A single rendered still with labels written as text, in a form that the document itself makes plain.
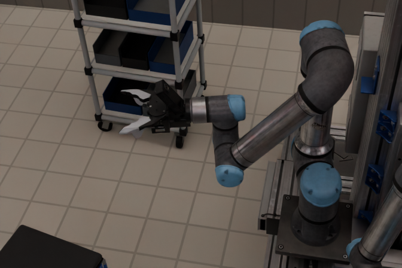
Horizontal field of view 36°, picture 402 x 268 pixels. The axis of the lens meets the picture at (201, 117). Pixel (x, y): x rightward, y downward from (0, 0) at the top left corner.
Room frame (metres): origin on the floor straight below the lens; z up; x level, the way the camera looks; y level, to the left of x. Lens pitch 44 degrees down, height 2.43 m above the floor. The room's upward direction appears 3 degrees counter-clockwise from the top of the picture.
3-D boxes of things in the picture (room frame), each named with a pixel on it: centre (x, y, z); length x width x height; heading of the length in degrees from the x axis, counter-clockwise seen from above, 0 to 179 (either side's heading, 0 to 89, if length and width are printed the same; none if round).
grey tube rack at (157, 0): (2.54, 0.26, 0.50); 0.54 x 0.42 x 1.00; 72
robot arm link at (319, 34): (1.29, -0.33, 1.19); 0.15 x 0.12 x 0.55; 0
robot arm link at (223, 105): (1.29, -0.07, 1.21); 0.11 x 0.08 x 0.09; 90
